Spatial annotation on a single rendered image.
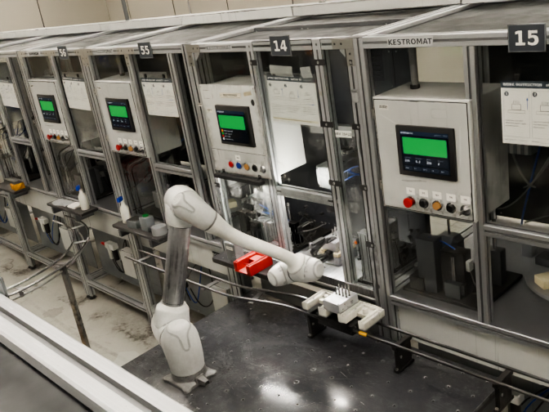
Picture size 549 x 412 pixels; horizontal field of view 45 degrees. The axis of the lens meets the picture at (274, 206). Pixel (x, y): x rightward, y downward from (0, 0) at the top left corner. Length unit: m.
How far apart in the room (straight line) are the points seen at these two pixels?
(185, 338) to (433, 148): 1.31
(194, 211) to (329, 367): 0.89
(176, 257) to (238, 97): 0.82
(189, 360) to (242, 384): 0.25
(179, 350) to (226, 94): 1.23
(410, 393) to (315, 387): 0.39
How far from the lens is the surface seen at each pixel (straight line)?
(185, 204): 2.77
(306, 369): 2.98
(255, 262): 3.33
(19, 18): 10.47
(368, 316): 2.89
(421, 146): 2.53
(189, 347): 2.94
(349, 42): 2.67
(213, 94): 3.35
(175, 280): 3.04
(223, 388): 2.97
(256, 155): 3.23
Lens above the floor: 2.36
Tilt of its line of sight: 20 degrees down
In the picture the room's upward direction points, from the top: 10 degrees counter-clockwise
